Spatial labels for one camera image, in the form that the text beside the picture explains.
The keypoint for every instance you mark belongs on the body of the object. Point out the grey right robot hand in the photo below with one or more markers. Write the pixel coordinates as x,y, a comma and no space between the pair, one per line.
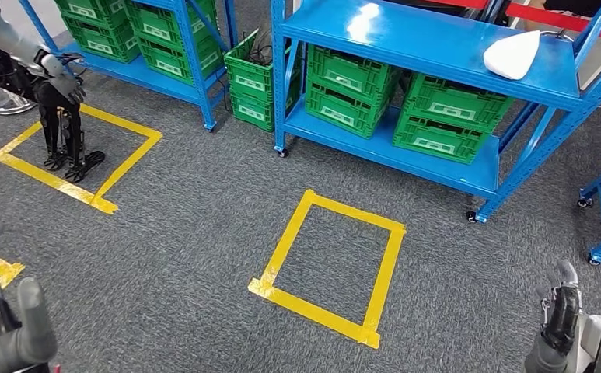
560,319

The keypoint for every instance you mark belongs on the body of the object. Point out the black silver humanoid robot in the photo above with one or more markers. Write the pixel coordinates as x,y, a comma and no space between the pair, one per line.
63,128

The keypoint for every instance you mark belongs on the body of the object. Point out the green plastic crate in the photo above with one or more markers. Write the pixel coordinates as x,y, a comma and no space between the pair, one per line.
341,113
89,10
171,62
248,77
351,72
251,113
99,43
161,23
439,141
454,103

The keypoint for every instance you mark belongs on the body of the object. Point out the red barrier belt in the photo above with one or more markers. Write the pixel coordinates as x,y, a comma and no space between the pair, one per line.
552,18

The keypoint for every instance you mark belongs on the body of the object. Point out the chrome round stool base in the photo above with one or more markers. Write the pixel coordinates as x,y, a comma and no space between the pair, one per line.
6,103

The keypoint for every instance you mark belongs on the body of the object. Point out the yellow floor tape square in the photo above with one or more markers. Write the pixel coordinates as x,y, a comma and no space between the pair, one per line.
310,312
9,273
53,182

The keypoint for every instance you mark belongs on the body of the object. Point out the white curved plastic part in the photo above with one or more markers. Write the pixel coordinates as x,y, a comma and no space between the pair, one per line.
511,56

